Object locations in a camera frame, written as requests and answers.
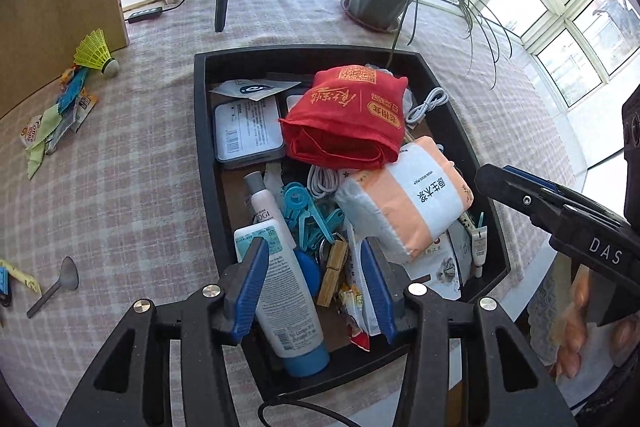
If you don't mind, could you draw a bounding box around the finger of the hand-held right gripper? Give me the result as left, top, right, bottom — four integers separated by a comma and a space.
502, 165, 626, 228
474, 164, 566, 243

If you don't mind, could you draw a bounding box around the grey tin box white label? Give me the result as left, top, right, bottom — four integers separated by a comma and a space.
213, 97, 287, 170

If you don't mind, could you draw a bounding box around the wooden clothespin bundle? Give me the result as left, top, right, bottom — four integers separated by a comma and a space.
315, 239, 350, 308

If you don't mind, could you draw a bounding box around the white cosmetic tube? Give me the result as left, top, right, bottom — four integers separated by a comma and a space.
243, 171, 297, 254

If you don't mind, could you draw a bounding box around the red cloth bag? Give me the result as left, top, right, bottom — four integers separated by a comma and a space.
278, 64, 409, 170

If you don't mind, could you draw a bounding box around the white charging cable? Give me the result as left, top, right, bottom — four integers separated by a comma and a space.
404, 87, 449, 128

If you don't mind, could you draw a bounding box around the orange white tissue pack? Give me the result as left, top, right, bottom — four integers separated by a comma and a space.
334, 135, 474, 264

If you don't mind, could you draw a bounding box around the red snack packet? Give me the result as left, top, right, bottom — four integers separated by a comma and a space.
339, 284, 374, 351

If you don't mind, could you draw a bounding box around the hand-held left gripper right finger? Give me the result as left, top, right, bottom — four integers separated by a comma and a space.
359, 237, 578, 427

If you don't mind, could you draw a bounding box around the white lotion tube blue cap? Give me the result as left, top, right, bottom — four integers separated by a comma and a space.
233, 224, 331, 378

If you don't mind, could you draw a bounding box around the red white creamer sachet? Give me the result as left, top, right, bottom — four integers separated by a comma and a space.
19, 114, 44, 148

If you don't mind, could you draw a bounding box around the small white tube black cap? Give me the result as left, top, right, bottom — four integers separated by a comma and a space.
469, 227, 489, 279

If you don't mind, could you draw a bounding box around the yellow shuttlecock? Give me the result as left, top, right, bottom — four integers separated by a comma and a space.
73, 28, 121, 79

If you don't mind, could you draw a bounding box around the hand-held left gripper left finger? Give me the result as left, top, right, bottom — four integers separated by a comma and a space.
57, 237, 271, 427

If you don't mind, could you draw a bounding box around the white cable coil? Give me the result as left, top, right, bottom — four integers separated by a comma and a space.
306, 163, 354, 199

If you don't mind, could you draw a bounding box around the long yellow sachet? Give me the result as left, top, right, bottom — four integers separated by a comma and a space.
0, 259, 41, 294

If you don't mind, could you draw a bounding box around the green cleaning cloth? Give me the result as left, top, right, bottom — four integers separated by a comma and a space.
25, 105, 67, 180

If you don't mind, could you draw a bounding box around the black storage tray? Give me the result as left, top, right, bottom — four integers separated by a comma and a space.
193, 44, 512, 404

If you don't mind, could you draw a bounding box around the light wooden board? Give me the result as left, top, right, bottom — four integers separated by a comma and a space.
0, 0, 130, 120

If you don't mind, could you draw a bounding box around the blue round lid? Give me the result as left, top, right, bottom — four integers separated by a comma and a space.
294, 249, 324, 299

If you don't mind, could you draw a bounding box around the person's right hand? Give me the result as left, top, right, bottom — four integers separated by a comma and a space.
555, 264, 640, 380

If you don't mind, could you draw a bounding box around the light blue packet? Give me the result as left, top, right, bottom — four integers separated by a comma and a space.
56, 68, 94, 112

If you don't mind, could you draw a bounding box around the grey spoon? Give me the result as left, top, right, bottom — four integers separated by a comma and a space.
25, 256, 80, 319

